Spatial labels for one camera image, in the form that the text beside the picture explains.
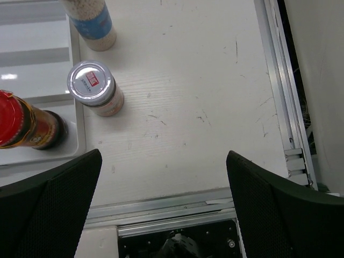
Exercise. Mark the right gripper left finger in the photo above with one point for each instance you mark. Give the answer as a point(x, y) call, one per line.
point(44, 215)

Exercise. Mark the right small silver-lid jar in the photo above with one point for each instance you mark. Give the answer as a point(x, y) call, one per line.
point(92, 84)

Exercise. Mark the aluminium right rail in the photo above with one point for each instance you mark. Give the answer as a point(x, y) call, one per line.
point(294, 140)

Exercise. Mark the white three-compartment tray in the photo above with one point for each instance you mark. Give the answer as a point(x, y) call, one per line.
point(39, 46)

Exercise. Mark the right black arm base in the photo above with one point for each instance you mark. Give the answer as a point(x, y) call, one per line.
point(216, 239)

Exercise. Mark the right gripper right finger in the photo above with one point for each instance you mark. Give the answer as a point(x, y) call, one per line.
point(279, 218)

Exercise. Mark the red-lid sauce jar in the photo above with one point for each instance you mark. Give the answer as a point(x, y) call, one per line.
point(23, 125)

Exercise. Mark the right tall blue-label bottle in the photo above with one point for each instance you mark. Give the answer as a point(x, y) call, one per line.
point(93, 22)

